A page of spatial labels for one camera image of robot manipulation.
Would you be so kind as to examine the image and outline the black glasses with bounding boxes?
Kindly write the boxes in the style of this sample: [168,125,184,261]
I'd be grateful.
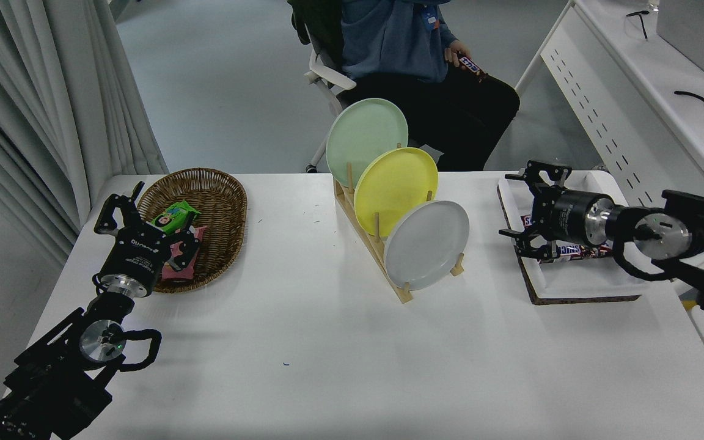
[626,10,651,42]

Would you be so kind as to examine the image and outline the white tray with cork base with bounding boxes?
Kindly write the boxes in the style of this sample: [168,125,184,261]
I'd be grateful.
[497,170,649,306]

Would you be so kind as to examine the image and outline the pale green plate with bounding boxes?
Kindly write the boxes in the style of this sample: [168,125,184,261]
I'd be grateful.
[326,98,409,187]

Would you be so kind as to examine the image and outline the small snack bar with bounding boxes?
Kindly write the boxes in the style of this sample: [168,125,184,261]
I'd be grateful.
[457,54,488,80]

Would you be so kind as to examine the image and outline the white chair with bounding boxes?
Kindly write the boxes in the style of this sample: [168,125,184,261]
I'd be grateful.
[303,27,359,174]

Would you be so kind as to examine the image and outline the pink snack pack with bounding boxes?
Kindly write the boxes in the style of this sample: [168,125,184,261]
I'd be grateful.
[161,225,208,282]

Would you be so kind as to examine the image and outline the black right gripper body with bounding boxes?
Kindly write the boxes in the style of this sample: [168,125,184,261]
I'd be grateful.
[533,186,598,244]

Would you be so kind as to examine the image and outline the grey plate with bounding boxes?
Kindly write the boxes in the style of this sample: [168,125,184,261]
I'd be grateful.
[384,200,471,292]

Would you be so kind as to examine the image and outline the green snack pack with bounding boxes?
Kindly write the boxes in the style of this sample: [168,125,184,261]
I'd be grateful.
[151,200,201,233]

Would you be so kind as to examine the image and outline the brown wicker basket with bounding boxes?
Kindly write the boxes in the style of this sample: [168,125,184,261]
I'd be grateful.
[137,168,248,293]

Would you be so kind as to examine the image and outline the white perforated desk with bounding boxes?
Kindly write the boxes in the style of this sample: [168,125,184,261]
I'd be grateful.
[514,0,704,297]

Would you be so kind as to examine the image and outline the silver laptop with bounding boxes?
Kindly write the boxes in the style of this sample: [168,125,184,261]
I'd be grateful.
[656,0,704,83]

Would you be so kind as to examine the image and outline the wooden plate rack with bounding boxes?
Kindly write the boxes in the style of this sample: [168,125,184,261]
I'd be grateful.
[333,162,466,304]

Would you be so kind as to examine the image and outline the white curtain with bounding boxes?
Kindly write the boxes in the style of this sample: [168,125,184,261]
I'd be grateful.
[0,0,169,263]

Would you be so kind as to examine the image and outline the person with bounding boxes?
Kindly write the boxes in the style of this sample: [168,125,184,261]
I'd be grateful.
[337,0,521,172]

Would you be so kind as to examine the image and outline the person's left hand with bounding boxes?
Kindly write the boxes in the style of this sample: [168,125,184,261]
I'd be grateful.
[444,39,472,67]

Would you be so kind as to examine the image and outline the black cable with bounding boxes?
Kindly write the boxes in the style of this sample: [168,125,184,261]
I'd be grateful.
[673,90,704,114]

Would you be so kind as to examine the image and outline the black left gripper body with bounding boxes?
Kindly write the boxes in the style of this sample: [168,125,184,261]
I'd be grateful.
[101,224,173,293]

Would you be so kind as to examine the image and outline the yellow plate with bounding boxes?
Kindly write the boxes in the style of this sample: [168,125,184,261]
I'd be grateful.
[354,147,439,238]

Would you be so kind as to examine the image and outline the dark jacket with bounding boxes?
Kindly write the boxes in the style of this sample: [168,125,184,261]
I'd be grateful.
[288,0,347,71]

